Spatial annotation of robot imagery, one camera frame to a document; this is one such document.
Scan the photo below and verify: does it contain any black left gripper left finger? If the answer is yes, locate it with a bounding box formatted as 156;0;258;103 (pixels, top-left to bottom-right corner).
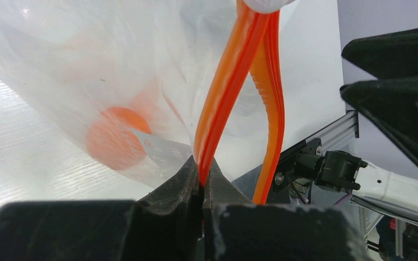
0;158;199;260

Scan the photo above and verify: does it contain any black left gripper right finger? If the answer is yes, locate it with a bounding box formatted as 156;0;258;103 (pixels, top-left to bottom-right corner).
203;161;369;260

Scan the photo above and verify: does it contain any aluminium table frame rail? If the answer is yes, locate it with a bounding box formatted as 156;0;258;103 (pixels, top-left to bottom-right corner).
230;110;360;195

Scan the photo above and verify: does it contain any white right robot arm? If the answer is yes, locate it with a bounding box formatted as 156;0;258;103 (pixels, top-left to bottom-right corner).
295;28;418;225

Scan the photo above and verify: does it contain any orange fruit toy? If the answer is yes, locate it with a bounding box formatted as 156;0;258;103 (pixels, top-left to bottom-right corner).
85;107;151;171

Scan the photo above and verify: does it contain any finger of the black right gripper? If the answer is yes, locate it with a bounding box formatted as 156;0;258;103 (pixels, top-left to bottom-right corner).
341;28;418;79
340;77;418;167

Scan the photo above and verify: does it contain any clear zip bag orange zipper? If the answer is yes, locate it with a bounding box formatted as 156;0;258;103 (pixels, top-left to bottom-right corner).
0;1;298;204

